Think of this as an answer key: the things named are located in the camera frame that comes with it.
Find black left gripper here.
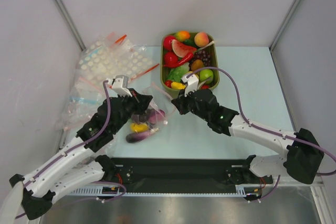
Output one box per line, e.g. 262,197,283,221
111,88,152,133

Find dark purple toy grapes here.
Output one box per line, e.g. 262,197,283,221
131,113,150,126

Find yellow toy lemon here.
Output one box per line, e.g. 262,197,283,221
130,123,149,133

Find purple toy eggplant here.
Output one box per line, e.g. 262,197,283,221
125,128,159,144

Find pink toy onion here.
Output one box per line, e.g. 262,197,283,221
146,109,165,125

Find clear zip top bag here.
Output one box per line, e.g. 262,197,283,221
125,82,176,145

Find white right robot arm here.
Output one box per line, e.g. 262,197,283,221
172,89,324,184

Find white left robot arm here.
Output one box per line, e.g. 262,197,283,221
9,89,153,220

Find pile of clear zip bags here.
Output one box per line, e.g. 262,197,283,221
56,70,115,131

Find dotted clear zip bag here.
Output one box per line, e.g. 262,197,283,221
75,33,159,92

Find green toy apple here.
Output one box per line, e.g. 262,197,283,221
198,69,214,83

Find olive green plastic bin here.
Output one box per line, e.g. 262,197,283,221
160,37,220,98

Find yellow toy banana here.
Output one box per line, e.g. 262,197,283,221
171,82,185,90

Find brown toy kiwi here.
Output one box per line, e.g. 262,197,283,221
190,59,204,71

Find red toy tomato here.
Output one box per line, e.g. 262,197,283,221
164,80,173,88

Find small purple toy grapes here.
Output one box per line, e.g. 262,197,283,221
194,49,212,67

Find red toy chili pepper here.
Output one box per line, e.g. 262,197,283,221
164,52,194,68

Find red toy apple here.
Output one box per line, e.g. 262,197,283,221
163,51,179,65

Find toy watermelon slice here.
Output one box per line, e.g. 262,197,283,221
171,39,197,58

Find peach toy fruit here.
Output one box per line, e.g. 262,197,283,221
194,32,209,48

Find orange green toy mango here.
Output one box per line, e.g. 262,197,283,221
174,30,190,42

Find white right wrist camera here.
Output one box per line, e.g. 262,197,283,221
181,73,199,97

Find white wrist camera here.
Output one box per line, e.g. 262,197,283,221
181,73,199,97
103,75,132,98

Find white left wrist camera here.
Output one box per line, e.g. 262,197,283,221
103,75,132,98

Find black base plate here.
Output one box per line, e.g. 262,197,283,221
103,158,273,188

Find white slotted cable duct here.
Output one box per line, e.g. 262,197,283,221
68,183,260,198

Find left aluminium corner post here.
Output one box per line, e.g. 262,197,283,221
52,0,86,51

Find aluminium corner post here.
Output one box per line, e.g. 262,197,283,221
269,0,302,53
52,0,86,51

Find right aluminium corner post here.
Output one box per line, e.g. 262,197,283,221
269,0,302,53

